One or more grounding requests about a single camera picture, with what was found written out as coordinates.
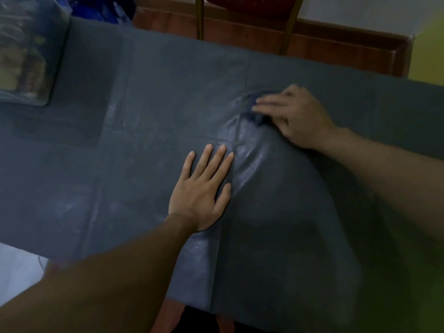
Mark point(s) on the person's left hand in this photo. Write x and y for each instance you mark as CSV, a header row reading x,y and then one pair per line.
x,y
197,201

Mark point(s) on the person's right hand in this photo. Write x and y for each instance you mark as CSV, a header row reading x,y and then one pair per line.
x,y
305,117

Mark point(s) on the blue cloth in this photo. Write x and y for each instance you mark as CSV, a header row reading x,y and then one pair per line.
x,y
253,117

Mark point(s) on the clear plastic storage bin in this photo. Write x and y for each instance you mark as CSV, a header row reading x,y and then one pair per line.
x,y
55,48

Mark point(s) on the Koko Krunch cereal pouch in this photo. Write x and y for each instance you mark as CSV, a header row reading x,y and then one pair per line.
x,y
24,69

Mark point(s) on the person's right forearm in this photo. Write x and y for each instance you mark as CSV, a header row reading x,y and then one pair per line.
x,y
395,176

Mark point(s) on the person's left forearm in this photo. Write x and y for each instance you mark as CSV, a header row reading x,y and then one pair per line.
x,y
93,287

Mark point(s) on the person's black shorts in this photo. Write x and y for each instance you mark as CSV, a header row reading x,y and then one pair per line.
x,y
201,324

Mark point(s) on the blue water jug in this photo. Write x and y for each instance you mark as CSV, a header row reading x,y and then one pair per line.
x,y
97,8

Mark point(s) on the red chair gold frame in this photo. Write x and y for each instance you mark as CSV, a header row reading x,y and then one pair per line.
x,y
256,5

